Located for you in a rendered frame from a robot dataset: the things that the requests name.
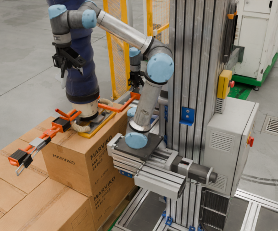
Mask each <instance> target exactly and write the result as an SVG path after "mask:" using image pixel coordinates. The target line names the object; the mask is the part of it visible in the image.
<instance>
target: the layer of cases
mask: <svg viewBox="0 0 278 231"><path fill-rule="evenodd" d="M54 119H56V118H54V117H52V116H50V117H49V118H47V119H46V120H44V121H43V122H41V123H40V124H38V125H37V126H36V127H34V128H33V129H31V130H30V131H28V132H27V133H25V134H23V135H22V136H21V137H19V138H18V139H16V140H15V141H13V142H12V143H10V144H9V145H7V146H6V147H4V148H3V149H2V150H0V231H97V230H98V228H99V227H100V226H101V225H102V223H103V222H104V221H105V220H106V219H107V217H108V216H109V215H110V214H111V213H112V211H113V210H114V209H115V208H116V207H117V206H118V204H119V203H120V202H121V201H122V199H123V198H124V197H125V196H126V195H127V193H128V192H129V191H130V190H131V189H132V187H133V186H134V185H135V183H134V178H130V177H127V176H124V175H122V174H120V173H119V172H118V169H117V168H116V169H115V170H114V171H113V172H112V173H111V174H110V176H109V177H108V178H107V179H106V181H105V182H104V183H103V184H102V185H101V187H100V188H99V189H98V190H97V192H96V193H95V194H94V195H93V196H90V195H87V194H85V193H83V192H81V191H78V190H76V189H74V188H71V187H69V186H66V185H64V184H62V183H59V182H57V181H55V180H52V179H50V178H49V175H48V172H47V169H46V165H45V162H44V158H43V155H42V152H41V150H40V151H39V152H38V153H37V154H36V155H35V156H34V157H33V161H32V163H31V164H30V165H29V166H28V168H24V170H23V171H22V172H21V173H20V174H19V176H17V174H16V172H15V170H17V169H18V167H17V166H13V165H11V164H10V162H9V160H8V156H10V155H12V154H13V153H14V152H16V151H17V150H18V148H20V149H23V150H24V149H25V148H26V147H27V146H28V145H29V143H30V142H32V141H33V140H34V139H35V138H37V137H38V136H39V135H40V134H42V133H43V132H44V131H45V130H47V129H48V128H49V127H50V126H52V124H51V122H52V121H53V120H54Z"/></svg>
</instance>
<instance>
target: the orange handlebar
mask: <svg viewBox="0 0 278 231"><path fill-rule="evenodd" d="M136 98H137V96H136V95H134V96H133V97H132V98H131V99H129V100H128V101H127V102H126V103H125V104H124V105H123V106H122V107H121V108H120V109H117V108H114V107H110V106H107V105H104V104H100V103H98V107H100V108H103V109H106V110H111V111H114V112H117V113H120V112H123V111H124V110H125V109H126V108H127V107H128V106H129V105H130V104H131V103H132V102H133V101H134V100H135V99H136ZM75 111H76V109H74V110H73V111H72V112H70V113H69V114H68V115H69V116H70V115H72V114H73V113H74V112H75ZM81 113H82V112H81V111H80V110H79V111H78V112H77V113H76V114H74V115H73V116H72V117H71V118H70V122H71V121H72V120H73V119H75V118H76V117H77V116H78V115H80V114H81ZM55 129H56V127H55V126H53V127H51V128H50V129H47V130H46V131H44V132H43V134H42V135H41V136H40V137H39V138H41V139H43V138H44V137H45V139H46V138H48V137H49V136H50V137H51V139H52V138H53V137H54V136H56V134H57V133H58V132H59V131H60V130H61V129H60V128H57V129H56V130H55ZM45 139H44V140H45ZM31 148H32V146H31V145H28V146H27V147H26V148H25V149H24V150H25V151H28V150H30V149H31ZM34 149H35V147H33V148H32V149H31V150H30V151H28V153H29V154H30V153H31V152H32V151H33V150H34ZM10 164H11V165H13V166H16V165H18V164H17V163H16V162H14V161H12V160H10Z"/></svg>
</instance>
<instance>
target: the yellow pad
mask: <svg viewBox="0 0 278 231"><path fill-rule="evenodd" d="M115 114H116V112H114V111H110V113H108V112H106V111H105V109H104V110H103V111H102V112H101V113H99V115H101V116H104V119H102V120H101V121H100V122H99V123H95V122H90V123H89V124H87V126H89V127H90V129H91V130H90V131H89V132H83V133H81V132H78V135H80V136H82V137H85V138H89V139H90V138H91V137H92V136H93V135H95V134H96V133H97V132H98V131H99V130H100V129H101V128H102V127H103V126H104V125H105V124H106V123H107V122H108V121H109V120H110V119H111V118H112V117H113V116H114V115H115Z"/></svg>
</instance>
